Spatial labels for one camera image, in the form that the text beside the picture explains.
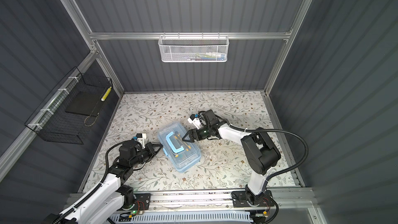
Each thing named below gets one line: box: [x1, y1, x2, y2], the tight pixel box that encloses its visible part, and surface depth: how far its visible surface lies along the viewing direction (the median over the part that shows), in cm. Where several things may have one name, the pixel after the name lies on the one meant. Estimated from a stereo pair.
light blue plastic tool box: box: [157, 121, 202, 173], surface depth 82 cm
